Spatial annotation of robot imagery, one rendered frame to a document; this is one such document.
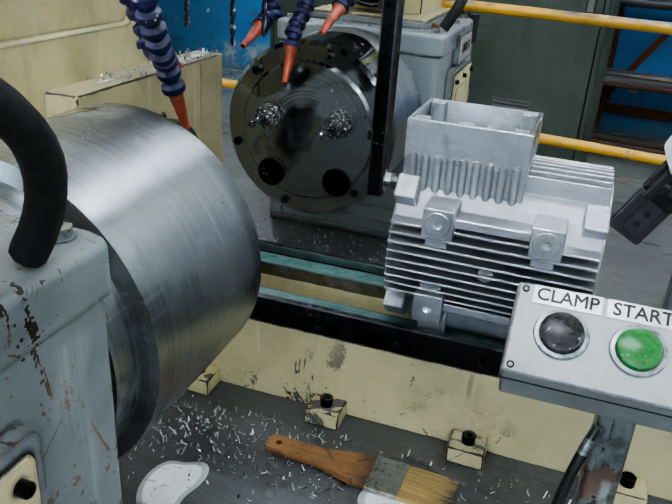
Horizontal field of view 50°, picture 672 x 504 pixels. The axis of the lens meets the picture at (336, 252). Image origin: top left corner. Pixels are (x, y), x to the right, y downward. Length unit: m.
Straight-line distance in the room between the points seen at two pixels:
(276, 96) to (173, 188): 0.52
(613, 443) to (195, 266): 0.33
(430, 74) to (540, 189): 0.51
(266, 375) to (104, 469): 0.43
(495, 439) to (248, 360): 0.29
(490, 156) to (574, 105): 3.18
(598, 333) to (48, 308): 0.35
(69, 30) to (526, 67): 3.16
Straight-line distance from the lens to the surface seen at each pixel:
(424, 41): 1.19
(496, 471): 0.81
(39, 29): 0.90
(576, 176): 0.73
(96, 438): 0.44
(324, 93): 1.01
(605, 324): 0.53
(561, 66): 3.86
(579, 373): 0.52
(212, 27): 7.02
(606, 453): 0.58
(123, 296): 0.48
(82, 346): 0.40
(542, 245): 0.68
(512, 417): 0.80
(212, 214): 0.56
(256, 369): 0.86
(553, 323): 0.52
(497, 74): 3.94
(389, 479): 0.76
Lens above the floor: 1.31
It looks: 25 degrees down
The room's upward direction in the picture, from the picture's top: 4 degrees clockwise
